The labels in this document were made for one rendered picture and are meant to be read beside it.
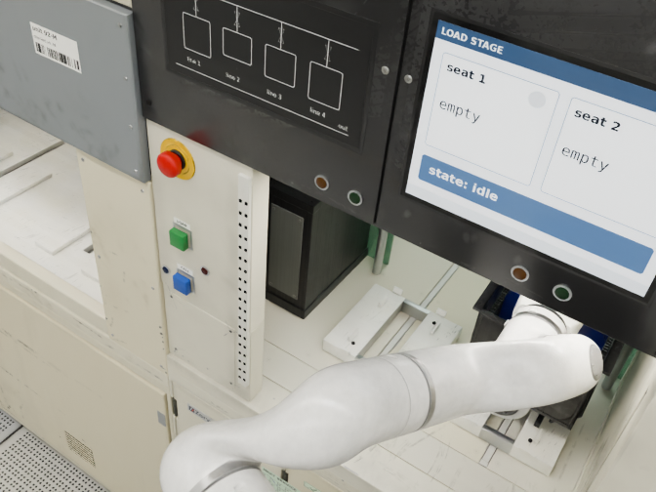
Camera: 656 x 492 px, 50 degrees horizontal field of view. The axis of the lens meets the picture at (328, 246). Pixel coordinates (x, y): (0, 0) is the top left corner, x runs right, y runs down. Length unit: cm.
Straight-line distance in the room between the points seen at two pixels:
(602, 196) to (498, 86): 15
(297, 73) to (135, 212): 47
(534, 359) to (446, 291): 74
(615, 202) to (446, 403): 28
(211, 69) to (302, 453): 50
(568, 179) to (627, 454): 32
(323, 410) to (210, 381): 71
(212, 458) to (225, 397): 61
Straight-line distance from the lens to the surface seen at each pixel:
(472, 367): 87
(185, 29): 95
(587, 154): 73
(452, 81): 75
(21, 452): 243
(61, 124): 125
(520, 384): 89
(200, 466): 78
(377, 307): 150
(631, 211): 75
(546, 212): 77
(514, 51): 71
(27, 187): 192
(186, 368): 141
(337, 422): 70
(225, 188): 104
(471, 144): 77
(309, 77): 85
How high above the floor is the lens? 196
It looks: 41 degrees down
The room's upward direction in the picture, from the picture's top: 6 degrees clockwise
